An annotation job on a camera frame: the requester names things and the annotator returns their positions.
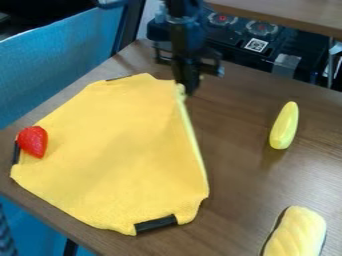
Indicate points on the red toy strawberry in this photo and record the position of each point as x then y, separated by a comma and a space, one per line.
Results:
34, 141

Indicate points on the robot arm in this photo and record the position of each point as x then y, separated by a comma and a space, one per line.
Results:
185, 23

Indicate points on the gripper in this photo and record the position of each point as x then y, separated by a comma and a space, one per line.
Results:
209, 63

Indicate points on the yellow toy bread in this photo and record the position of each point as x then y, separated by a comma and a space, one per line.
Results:
297, 233

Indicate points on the black equipment box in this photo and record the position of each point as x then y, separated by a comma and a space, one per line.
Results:
267, 40

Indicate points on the yellow toy banana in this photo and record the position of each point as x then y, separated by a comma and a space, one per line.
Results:
285, 126

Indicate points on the yellow cloth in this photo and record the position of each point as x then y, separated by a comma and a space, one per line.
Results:
120, 150

